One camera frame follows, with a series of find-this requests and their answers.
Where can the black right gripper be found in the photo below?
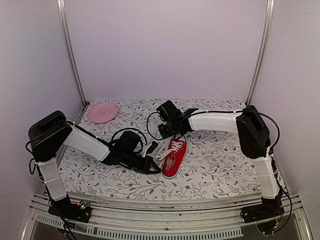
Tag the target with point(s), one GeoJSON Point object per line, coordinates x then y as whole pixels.
{"type": "Point", "coordinates": [164, 134]}

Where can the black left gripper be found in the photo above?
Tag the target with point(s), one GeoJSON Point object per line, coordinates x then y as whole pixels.
{"type": "Point", "coordinates": [146, 166]}

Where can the red canvas sneaker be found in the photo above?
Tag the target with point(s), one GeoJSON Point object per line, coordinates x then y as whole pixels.
{"type": "Point", "coordinates": [171, 155]}

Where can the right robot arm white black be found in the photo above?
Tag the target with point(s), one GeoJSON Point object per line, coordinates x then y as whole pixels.
{"type": "Point", "coordinates": [247, 123]}

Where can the floral patterned table mat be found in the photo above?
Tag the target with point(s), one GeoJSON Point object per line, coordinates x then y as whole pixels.
{"type": "Point", "coordinates": [213, 167]}

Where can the pink plastic plate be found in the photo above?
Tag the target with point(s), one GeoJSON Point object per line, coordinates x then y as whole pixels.
{"type": "Point", "coordinates": [103, 113]}

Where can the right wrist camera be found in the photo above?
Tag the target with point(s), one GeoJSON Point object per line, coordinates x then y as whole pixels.
{"type": "Point", "coordinates": [163, 113]}

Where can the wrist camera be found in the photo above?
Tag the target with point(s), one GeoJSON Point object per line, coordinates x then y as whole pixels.
{"type": "Point", "coordinates": [163, 113]}
{"type": "Point", "coordinates": [149, 148]}

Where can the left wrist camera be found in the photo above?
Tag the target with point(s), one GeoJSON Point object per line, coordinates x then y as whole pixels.
{"type": "Point", "coordinates": [149, 148]}

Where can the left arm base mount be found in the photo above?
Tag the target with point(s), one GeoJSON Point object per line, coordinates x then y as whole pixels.
{"type": "Point", "coordinates": [80, 211]}

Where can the front aluminium rail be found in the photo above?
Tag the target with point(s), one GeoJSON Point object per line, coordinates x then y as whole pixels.
{"type": "Point", "coordinates": [209, 219]}

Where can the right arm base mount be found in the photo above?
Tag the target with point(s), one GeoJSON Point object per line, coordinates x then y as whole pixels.
{"type": "Point", "coordinates": [270, 211]}

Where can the right aluminium frame post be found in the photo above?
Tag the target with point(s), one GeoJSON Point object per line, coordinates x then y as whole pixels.
{"type": "Point", "coordinates": [270, 4]}

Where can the aluminium frame post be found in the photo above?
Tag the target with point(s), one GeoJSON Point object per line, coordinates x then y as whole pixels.
{"type": "Point", "coordinates": [270, 4]}
{"type": "Point", "coordinates": [61, 7]}

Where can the left aluminium frame post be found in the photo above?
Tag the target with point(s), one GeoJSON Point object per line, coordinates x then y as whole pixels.
{"type": "Point", "coordinates": [61, 7]}

